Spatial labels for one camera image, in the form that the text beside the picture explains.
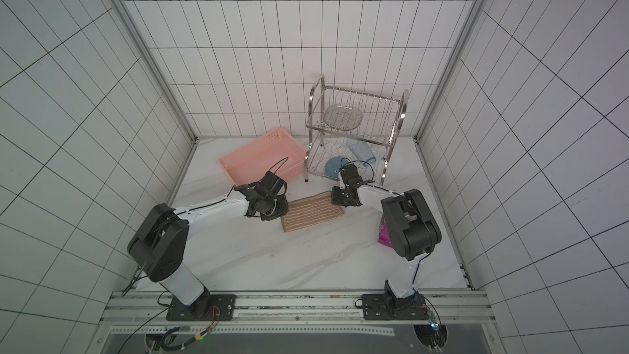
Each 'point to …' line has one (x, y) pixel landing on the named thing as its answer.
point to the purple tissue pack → (385, 234)
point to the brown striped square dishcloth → (310, 210)
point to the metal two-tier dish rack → (383, 119)
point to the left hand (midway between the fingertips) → (283, 215)
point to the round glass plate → (343, 117)
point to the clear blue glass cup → (363, 152)
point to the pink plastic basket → (278, 152)
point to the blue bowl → (333, 165)
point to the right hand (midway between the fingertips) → (327, 197)
